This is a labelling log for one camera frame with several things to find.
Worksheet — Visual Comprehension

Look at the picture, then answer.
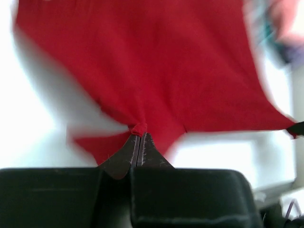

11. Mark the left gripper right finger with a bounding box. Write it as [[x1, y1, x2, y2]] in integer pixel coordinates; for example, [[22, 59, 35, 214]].
[[138, 133, 174, 169]]

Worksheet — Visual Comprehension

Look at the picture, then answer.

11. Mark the lavender folded t shirt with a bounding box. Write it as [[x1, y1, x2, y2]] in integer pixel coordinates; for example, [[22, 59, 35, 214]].
[[285, 45, 304, 66]]

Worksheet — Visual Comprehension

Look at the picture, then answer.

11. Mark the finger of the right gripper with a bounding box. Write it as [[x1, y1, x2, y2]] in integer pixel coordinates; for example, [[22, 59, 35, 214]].
[[286, 122, 304, 138]]

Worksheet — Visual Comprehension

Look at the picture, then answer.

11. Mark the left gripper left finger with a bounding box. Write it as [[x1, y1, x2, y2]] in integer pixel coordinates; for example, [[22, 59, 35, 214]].
[[98, 135, 141, 180]]

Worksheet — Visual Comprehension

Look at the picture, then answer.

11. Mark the pink folded t shirt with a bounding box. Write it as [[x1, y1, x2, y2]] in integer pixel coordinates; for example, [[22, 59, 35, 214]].
[[269, 0, 304, 45]]

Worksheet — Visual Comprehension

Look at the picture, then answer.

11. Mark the teal folded t shirt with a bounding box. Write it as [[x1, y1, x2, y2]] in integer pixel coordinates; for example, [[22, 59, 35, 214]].
[[262, 20, 278, 48]]

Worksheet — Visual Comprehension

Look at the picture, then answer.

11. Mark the red t shirt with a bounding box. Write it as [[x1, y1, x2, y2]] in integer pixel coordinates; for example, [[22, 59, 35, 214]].
[[16, 0, 296, 164]]

